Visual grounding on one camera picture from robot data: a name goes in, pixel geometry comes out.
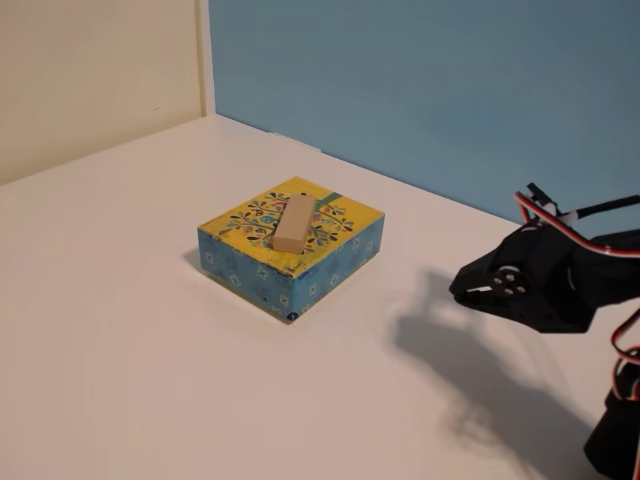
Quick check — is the blue backdrop board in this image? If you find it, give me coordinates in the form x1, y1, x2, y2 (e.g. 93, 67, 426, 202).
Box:
207, 0, 640, 226

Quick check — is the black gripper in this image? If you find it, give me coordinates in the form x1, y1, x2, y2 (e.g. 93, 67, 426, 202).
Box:
449, 223, 601, 334

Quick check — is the yellow blue floral box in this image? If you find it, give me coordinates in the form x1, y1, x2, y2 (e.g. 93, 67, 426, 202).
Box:
197, 175, 386, 325

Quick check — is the wooden Jenga block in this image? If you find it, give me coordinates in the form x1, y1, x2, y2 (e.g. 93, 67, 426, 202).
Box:
272, 193, 317, 255

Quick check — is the black camera cable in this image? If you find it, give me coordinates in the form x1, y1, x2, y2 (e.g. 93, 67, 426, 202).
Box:
574, 194, 640, 221

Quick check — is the red white black servo wire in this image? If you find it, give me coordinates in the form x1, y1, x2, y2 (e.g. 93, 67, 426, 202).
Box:
514, 182, 640, 259
610, 305, 640, 402

